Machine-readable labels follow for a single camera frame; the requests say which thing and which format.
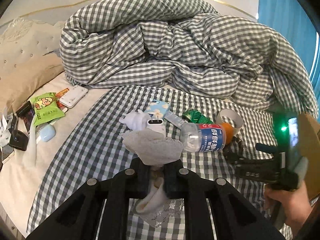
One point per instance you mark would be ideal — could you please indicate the right hand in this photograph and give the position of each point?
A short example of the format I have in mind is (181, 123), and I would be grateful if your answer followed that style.
(296, 205)

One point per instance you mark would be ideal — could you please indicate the light blue earbud case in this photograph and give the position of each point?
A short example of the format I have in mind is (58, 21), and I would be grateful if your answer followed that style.
(47, 133)

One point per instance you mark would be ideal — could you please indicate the brown cardboard box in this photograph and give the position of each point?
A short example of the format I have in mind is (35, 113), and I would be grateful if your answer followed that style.
(308, 129)

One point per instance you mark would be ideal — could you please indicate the white rectangular case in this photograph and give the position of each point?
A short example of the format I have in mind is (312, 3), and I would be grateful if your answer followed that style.
(73, 96)

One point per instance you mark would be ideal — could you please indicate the green snack wrapper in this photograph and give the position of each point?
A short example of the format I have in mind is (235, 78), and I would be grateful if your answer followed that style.
(194, 116)

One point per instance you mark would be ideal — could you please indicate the green tissue packet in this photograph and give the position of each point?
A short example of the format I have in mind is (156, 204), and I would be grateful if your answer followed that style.
(45, 108)

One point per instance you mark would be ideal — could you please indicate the white grey sock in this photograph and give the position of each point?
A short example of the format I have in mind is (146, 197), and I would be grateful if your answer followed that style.
(154, 150)

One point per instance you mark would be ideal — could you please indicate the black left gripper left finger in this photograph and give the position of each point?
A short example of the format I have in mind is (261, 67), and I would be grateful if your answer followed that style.
(98, 209)

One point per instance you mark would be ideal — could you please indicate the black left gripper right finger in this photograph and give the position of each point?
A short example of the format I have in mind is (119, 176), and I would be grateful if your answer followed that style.
(214, 209)

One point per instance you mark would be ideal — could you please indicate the orange fruit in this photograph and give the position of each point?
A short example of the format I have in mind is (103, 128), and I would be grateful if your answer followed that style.
(228, 131)

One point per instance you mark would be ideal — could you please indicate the small black camera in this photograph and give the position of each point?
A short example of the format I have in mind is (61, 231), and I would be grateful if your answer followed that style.
(18, 140)

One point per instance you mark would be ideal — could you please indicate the blue floral tissue pack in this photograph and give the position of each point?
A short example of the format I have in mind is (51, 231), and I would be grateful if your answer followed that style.
(157, 109)

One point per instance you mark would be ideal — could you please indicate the clear plastic water bottle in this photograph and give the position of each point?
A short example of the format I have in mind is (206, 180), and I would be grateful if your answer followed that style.
(202, 137)

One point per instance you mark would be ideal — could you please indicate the white phone charger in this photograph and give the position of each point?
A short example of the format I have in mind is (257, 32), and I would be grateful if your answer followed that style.
(156, 124)

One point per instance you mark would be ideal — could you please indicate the white tape roll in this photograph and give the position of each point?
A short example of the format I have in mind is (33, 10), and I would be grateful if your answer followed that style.
(231, 115)

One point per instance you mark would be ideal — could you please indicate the white crumpled sock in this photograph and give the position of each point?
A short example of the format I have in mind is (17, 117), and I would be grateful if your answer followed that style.
(136, 120)

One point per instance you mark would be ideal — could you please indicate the beige pillow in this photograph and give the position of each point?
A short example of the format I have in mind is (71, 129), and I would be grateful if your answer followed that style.
(26, 78)

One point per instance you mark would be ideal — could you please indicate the grey checked bed sheet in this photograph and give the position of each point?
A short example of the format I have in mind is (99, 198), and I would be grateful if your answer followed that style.
(94, 149)

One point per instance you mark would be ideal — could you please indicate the grey checked duvet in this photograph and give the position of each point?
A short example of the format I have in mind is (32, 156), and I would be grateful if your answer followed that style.
(186, 44)

